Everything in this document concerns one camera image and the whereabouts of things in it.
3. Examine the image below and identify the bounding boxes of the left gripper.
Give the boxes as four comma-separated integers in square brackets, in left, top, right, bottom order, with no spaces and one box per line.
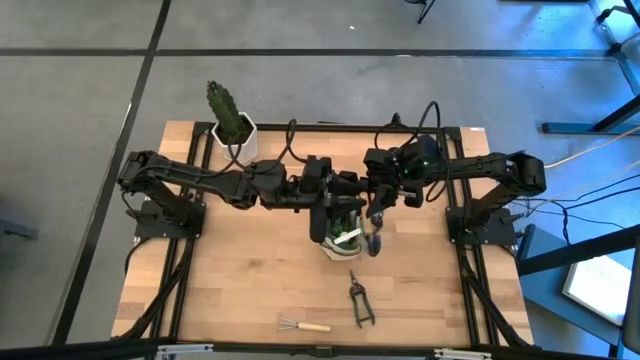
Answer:
[298,155,372,245]

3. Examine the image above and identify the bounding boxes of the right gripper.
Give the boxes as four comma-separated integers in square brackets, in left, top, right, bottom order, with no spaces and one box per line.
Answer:
[363,147,426,219]

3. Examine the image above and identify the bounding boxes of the black desk frame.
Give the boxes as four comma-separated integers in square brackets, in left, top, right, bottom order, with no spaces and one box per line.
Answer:
[541,0,640,136]

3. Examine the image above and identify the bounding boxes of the blue side table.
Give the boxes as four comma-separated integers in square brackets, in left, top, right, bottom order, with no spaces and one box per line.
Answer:
[514,222,640,360]

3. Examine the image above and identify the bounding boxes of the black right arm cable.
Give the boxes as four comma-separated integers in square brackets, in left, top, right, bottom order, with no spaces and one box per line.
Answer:
[373,100,447,151]

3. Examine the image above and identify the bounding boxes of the black chair base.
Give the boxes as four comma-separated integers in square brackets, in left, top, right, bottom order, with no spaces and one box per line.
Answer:
[402,0,437,25]

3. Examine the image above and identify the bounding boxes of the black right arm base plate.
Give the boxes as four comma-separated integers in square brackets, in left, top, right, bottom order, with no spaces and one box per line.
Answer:
[445,205,520,247]

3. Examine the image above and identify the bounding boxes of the black aluminium table frame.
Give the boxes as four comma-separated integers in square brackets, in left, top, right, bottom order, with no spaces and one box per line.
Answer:
[112,121,535,351]

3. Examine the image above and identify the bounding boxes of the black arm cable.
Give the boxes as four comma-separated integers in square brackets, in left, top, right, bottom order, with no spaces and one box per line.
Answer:
[227,118,309,166]
[373,100,447,151]

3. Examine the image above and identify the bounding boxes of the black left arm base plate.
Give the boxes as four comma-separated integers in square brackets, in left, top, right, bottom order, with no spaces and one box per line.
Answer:
[133,198,207,240]

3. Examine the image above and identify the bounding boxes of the white hexagonal plant pot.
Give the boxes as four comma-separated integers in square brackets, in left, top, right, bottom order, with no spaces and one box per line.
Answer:
[211,112,260,164]

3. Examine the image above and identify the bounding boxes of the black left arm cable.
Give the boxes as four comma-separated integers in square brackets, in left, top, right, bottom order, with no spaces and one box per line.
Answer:
[227,118,309,166]

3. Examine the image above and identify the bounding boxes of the large green-handled pruning shears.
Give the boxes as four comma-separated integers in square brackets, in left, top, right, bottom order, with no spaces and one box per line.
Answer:
[348,269,377,330]

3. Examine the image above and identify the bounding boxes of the cream gardening bag green trim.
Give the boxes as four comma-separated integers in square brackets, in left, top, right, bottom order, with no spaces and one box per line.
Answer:
[319,209,369,262]

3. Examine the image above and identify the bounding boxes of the black camera mount rail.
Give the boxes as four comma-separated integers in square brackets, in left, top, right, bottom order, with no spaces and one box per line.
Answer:
[0,337,640,360]

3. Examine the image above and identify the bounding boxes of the black floor cables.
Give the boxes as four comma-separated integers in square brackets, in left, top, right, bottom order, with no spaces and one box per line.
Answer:
[509,172,640,246]

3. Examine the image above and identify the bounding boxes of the white board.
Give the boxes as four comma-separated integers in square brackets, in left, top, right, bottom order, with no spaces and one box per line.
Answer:
[561,253,632,327]

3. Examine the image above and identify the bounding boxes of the tall green cactus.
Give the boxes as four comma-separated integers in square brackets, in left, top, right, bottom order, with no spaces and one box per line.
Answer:
[206,80,249,144]

